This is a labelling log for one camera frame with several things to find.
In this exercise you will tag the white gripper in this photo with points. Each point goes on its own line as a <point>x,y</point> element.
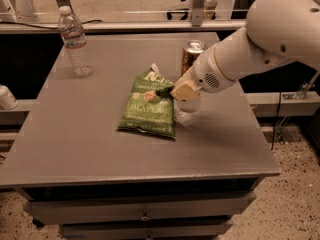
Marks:
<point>206,71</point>

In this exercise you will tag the green jalapeno chip bag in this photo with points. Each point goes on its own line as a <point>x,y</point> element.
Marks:
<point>149,108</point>

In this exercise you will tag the clear plastic water bottle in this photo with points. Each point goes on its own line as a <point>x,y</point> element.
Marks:
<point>73,36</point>

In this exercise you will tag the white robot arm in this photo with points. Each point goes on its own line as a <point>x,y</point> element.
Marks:
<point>276,33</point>

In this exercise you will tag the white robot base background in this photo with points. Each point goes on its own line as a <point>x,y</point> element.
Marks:
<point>17,11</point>

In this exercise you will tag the white bottle at left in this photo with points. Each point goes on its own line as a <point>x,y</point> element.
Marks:
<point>7,99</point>

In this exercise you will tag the gold soda can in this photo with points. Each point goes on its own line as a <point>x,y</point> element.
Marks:
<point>190,53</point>

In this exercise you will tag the lower grey drawer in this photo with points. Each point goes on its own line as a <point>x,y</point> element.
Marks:
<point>144,230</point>

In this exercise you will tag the grey drawer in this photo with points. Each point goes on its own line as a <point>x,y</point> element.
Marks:
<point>140,208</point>
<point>144,230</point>

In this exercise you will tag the upper grey drawer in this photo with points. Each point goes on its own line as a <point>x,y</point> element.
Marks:
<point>140,208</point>

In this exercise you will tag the metal frame rail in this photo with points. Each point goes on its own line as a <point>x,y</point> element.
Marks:
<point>96,26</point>

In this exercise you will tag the metal upright post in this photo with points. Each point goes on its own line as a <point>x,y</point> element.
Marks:
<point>197,9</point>

